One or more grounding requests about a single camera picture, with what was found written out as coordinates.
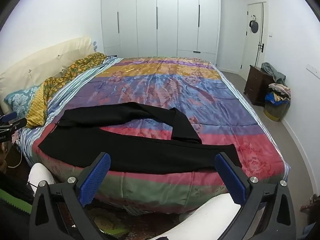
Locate dark round hanging bag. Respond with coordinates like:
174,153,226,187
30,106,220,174
249,14,260,34

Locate yellow dotted pillow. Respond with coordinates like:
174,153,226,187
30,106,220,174
25,86,48,128

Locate orange floral blanket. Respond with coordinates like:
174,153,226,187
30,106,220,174
42,52,108,103

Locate black pants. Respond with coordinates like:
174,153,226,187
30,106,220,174
37,102,243,175

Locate cream padded headboard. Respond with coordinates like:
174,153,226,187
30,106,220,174
0,36,94,108

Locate olive laundry basket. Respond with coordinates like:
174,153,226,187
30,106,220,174
264,100,290,122

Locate pile of mixed clothes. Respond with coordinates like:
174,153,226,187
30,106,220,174
265,82,292,105

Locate white cable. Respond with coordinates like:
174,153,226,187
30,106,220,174
6,147,24,169

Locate pink floral cloth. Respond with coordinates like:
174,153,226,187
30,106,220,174
11,130,23,143

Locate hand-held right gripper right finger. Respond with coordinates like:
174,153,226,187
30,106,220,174
215,152,297,240

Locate person's left leg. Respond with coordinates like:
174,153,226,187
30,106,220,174
27,162,57,193

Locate person's right leg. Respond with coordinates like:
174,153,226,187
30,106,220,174
154,192,247,240

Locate teal floral pillow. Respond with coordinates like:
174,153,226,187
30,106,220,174
4,86,40,117

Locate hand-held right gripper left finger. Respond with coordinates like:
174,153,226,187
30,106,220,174
29,152,112,240

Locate person's leg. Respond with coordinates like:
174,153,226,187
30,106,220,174
27,162,57,193
154,192,247,240

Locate patterned floor rug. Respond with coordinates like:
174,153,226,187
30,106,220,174
82,200,180,240

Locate white wardrobe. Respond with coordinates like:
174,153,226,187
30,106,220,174
101,0,222,68

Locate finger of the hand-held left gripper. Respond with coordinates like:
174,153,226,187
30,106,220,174
0,119,28,133
0,112,18,125

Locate colourful striped floral quilt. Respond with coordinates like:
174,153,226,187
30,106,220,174
19,56,290,215

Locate white door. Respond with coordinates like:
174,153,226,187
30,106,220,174
239,2,268,80

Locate green cloth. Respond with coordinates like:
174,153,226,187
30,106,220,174
261,62,286,85

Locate dark wooden nightstand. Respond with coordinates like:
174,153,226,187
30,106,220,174
244,64,275,107

